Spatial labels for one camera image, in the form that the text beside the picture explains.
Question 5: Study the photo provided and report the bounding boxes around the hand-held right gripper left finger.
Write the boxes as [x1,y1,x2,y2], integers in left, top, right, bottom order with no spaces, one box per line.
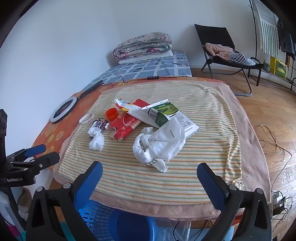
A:
[26,161,103,241]

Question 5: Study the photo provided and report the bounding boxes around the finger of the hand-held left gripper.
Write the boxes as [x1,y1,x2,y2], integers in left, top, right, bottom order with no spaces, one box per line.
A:
[10,152,60,173]
[8,144,47,163]

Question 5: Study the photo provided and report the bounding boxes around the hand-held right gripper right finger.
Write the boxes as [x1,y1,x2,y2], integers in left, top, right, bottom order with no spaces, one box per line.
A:
[196,163,273,241]

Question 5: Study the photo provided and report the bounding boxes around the blue plastic basket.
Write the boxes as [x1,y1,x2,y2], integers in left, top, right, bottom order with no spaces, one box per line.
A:
[77,199,158,241]

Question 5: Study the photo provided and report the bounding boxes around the white tissue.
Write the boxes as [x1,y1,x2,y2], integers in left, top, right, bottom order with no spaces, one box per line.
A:
[88,126,102,138]
[89,134,105,152]

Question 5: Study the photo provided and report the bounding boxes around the purple candy wrapper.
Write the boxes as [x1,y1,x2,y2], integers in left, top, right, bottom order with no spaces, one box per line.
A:
[92,118,109,130]

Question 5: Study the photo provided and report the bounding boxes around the white printed bag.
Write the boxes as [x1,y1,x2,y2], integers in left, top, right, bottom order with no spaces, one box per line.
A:
[142,98,200,139]

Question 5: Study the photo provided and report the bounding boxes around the white plastic bag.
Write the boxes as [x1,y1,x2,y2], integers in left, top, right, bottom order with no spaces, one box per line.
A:
[132,117,185,173]

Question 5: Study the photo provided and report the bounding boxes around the green milk carton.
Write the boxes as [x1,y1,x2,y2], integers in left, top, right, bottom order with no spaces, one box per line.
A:
[142,102,182,128]

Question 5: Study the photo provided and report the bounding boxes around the long white printed packet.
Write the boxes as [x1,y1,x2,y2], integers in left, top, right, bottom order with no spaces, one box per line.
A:
[113,98,160,128]

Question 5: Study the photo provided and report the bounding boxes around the clear plastic bag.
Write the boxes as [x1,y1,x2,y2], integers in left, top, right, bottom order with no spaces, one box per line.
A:
[162,221,192,241]

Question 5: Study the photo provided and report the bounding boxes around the white rubber wristband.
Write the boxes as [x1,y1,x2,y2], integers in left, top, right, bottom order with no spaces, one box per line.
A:
[79,112,94,125]

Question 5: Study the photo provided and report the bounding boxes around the striped cream towel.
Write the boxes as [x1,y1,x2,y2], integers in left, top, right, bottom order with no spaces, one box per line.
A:
[58,81,245,200]

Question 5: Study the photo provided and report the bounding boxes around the red cardboard box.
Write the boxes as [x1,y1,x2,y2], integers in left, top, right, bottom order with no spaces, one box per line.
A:
[108,99,151,141]

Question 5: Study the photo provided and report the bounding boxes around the white power strip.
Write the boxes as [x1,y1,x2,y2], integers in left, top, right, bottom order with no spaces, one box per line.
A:
[270,191,287,215]

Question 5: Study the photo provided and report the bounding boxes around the orange plastic cap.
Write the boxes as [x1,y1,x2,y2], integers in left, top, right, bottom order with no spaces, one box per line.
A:
[106,108,119,121]

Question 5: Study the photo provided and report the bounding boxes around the black folded tripod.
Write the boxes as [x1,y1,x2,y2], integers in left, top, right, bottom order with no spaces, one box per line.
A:
[76,80,104,99]

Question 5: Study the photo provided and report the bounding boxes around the blue checked bed sheet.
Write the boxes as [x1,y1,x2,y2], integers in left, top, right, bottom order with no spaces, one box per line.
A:
[80,51,192,93]

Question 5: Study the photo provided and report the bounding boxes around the striped garment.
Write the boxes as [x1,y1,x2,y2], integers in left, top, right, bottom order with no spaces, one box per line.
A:
[229,53,257,67]

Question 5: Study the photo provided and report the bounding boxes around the pink clothes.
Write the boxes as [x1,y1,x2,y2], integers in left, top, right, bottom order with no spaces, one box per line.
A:
[205,43,234,62]

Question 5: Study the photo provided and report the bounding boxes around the yellow box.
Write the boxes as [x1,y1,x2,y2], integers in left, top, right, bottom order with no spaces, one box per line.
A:
[269,56,288,78]

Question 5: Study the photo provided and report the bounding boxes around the folded floral quilt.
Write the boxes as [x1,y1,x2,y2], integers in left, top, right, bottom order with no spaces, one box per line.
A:
[112,32,173,62]

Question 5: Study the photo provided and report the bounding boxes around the black folding chair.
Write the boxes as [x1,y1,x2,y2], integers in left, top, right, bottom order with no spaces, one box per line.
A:
[194,24,264,96]

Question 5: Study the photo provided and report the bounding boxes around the black clothes rack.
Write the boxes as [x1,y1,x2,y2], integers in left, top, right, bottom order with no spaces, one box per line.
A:
[248,0,296,95]

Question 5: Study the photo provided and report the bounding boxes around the hanging dark clothes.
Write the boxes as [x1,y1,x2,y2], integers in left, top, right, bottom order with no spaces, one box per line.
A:
[277,21,296,61]

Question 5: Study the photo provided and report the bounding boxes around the hanging green striped towel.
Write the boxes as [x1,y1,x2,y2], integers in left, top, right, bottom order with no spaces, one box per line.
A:
[252,0,280,57]

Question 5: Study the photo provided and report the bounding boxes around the white ring light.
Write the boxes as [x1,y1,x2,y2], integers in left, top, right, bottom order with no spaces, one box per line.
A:
[50,97,78,123]

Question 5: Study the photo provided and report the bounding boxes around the beige floor cable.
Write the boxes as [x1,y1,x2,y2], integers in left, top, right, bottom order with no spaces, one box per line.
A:
[260,125,294,163]

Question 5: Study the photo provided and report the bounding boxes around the black cable with remote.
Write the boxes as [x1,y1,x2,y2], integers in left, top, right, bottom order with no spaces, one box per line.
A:
[102,75,192,87]

